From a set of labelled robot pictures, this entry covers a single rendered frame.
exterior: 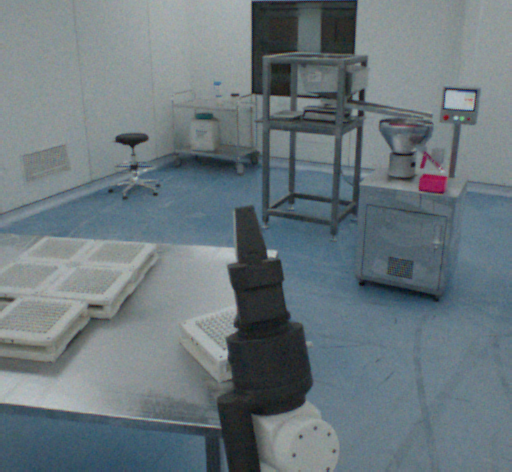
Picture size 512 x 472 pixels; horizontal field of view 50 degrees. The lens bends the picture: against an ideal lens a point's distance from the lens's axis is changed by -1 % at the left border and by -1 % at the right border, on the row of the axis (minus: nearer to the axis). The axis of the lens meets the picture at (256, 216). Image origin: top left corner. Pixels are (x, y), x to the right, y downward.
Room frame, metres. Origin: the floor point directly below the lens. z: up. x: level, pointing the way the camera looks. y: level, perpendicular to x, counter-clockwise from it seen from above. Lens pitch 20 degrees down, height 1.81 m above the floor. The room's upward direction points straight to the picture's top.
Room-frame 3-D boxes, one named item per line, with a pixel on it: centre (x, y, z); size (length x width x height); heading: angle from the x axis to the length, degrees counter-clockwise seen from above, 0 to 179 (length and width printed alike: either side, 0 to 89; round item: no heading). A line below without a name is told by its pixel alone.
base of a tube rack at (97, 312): (1.74, 0.58, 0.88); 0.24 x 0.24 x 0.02; 81
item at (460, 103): (3.66, -1.34, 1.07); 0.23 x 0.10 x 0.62; 62
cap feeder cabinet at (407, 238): (3.64, -1.09, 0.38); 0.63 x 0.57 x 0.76; 62
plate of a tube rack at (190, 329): (1.43, 0.07, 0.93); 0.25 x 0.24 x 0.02; 124
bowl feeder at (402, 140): (3.70, -1.07, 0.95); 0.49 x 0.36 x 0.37; 62
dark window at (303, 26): (6.81, -0.53, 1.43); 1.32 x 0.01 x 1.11; 62
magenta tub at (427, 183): (3.39, -1.13, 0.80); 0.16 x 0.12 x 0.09; 62
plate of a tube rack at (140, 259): (1.98, 0.54, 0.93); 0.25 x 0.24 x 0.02; 171
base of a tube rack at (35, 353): (1.50, 0.69, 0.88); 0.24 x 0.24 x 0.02; 81
